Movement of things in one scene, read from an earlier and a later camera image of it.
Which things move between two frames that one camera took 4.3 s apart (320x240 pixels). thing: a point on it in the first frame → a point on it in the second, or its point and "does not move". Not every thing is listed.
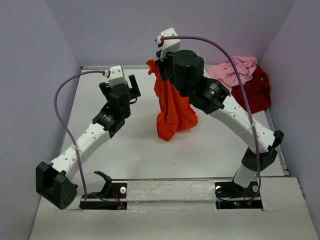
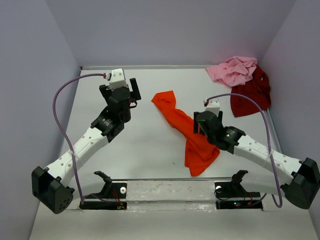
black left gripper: [134, 89] does not move
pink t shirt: [226, 73] does not move
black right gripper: [170, 57] → [196, 124]
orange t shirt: [176, 113] → [199, 152]
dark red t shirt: [258, 91] does not move
